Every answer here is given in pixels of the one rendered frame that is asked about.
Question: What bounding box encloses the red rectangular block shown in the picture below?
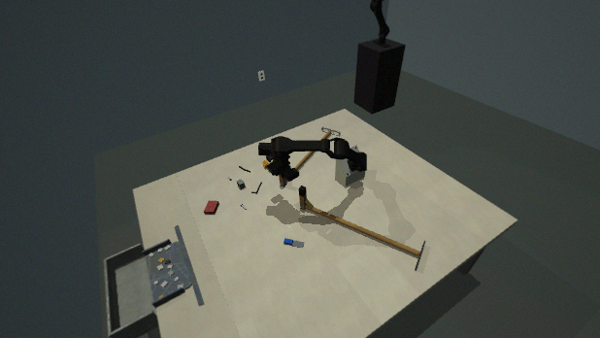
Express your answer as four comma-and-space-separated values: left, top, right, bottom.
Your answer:
204, 201, 219, 215

